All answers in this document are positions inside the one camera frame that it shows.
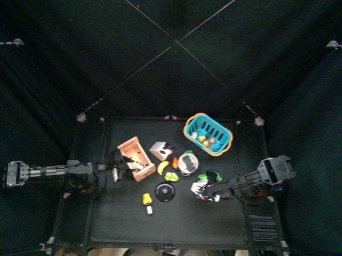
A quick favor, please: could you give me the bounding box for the wooden toy toolbox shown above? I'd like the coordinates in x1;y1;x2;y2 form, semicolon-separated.
117;135;158;183

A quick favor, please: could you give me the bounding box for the black round toy piece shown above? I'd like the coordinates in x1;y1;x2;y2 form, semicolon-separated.
206;169;224;183

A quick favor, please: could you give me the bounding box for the light green toy vegetable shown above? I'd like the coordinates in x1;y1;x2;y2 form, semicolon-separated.
163;171;181;183

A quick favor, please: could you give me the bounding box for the white wooden cube block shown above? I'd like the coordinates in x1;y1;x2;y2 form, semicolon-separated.
149;141;174;162

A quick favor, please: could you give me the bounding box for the yellow toy banana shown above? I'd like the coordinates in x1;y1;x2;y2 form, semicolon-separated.
157;160;171;176

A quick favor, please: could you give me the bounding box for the black round toy pan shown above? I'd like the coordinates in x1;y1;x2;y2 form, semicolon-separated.
154;181;177;203

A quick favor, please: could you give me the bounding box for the teal basket with orange rim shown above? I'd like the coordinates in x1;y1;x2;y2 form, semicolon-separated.
182;112;236;157

